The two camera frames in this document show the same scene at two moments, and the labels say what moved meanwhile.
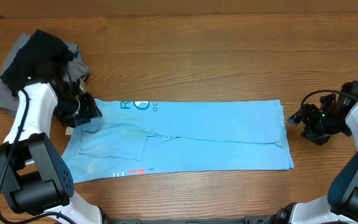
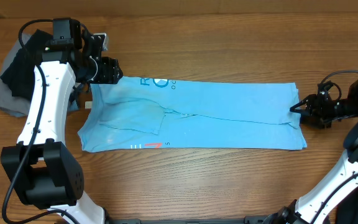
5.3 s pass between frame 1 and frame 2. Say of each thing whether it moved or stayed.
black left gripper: moved
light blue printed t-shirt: moved
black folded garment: stayed
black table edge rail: stayed
